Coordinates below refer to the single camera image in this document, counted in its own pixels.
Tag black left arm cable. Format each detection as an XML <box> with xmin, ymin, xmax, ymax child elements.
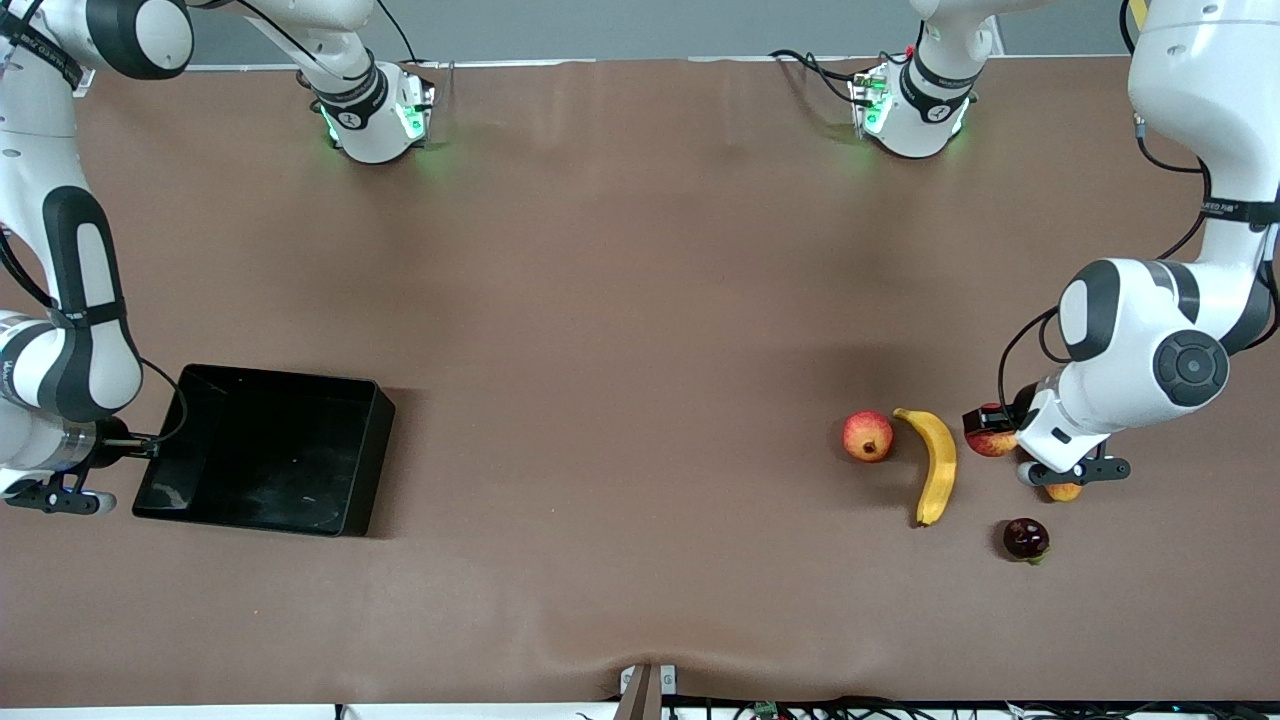
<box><xmin>997</xmin><ymin>110</ymin><xmax>1216</xmax><ymax>406</ymax></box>

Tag red pomegranate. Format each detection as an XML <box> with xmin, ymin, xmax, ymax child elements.
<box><xmin>841</xmin><ymin>410</ymin><xmax>895</xmax><ymax>463</ymax></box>

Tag brown table cover sheet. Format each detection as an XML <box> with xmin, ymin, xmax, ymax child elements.
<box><xmin>0</xmin><ymin>55</ymin><xmax>1280</xmax><ymax>709</ymax></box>

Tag black plastic box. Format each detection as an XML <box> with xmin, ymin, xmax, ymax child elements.
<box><xmin>133</xmin><ymin>363</ymin><xmax>396</xmax><ymax>538</ymax></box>

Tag dark purple mangosteen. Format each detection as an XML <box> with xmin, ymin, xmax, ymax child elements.
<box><xmin>1003</xmin><ymin>517</ymin><xmax>1051</xmax><ymax>566</ymax></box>

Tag red yellow apple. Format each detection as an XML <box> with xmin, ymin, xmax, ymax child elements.
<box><xmin>966</xmin><ymin>402</ymin><xmax>1019</xmax><ymax>459</ymax></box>

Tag black right base cable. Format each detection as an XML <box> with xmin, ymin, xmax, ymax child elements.
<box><xmin>375</xmin><ymin>0</ymin><xmax>421</xmax><ymax>63</ymax></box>

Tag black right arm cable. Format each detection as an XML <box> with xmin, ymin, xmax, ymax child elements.
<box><xmin>140</xmin><ymin>358</ymin><xmax>189</xmax><ymax>446</ymax></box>

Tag black left base cables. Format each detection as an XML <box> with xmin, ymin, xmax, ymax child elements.
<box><xmin>768</xmin><ymin>48</ymin><xmax>863</xmax><ymax>106</ymax></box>

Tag yellow banana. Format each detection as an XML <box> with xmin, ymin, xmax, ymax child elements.
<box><xmin>892</xmin><ymin>407</ymin><xmax>959</xmax><ymax>528</ymax></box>

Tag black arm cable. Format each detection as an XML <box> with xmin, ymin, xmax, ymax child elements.
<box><xmin>997</xmin><ymin>110</ymin><xmax>1216</xmax><ymax>406</ymax></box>
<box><xmin>140</xmin><ymin>358</ymin><xmax>189</xmax><ymax>446</ymax></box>

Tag grey metal table bracket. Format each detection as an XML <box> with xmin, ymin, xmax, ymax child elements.
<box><xmin>612</xmin><ymin>663</ymin><xmax>678</xmax><ymax>720</ymax></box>

